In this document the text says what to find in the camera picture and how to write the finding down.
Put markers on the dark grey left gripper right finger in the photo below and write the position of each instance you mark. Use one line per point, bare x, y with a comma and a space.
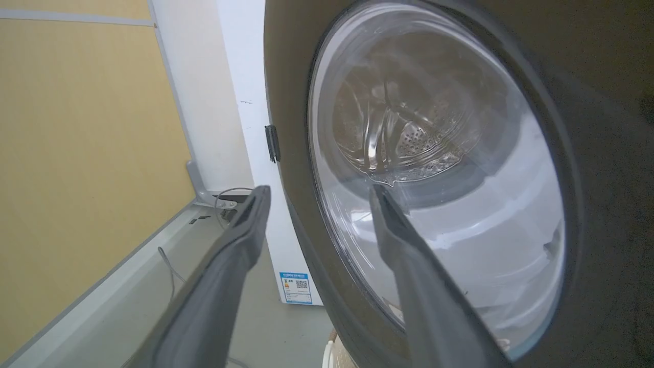
429, 301

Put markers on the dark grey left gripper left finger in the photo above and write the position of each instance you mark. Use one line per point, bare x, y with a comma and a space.
214, 291

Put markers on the dark grey washing machine door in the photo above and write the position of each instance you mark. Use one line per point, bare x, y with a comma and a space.
587, 153

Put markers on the white washing machine body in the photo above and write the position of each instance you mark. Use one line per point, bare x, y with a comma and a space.
255, 153

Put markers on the black door latch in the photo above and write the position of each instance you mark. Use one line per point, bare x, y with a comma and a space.
272, 143

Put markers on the blue energy label sticker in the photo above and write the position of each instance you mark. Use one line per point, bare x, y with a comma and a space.
296, 288

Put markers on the white laundry basket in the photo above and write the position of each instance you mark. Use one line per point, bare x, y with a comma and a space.
337, 352

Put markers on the grey metal corner bracket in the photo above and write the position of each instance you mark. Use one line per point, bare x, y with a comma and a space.
204, 189

